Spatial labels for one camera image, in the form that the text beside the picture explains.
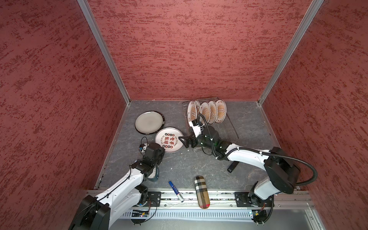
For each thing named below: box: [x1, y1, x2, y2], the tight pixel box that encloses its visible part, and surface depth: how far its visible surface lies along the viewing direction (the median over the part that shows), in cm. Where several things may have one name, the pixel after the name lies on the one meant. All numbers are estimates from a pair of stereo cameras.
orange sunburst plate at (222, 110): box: [215, 98, 228, 124], surface depth 103 cm
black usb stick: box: [227, 161, 241, 173], surface depth 85 cm
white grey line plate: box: [134, 110, 165, 135], surface depth 106 cm
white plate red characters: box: [155, 126, 184, 153], surface depth 94 cm
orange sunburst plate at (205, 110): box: [200, 101, 211, 124], surface depth 105 cm
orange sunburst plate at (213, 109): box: [208, 100, 219, 125], surface depth 104 cm
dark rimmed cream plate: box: [134, 110, 166, 136], surface depth 106 cm
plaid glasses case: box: [194, 175, 211, 209], surface depth 76 cm
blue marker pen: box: [168, 180, 185, 203], surface depth 77 cm
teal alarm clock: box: [147, 166, 160, 182], surface depth 80 cm
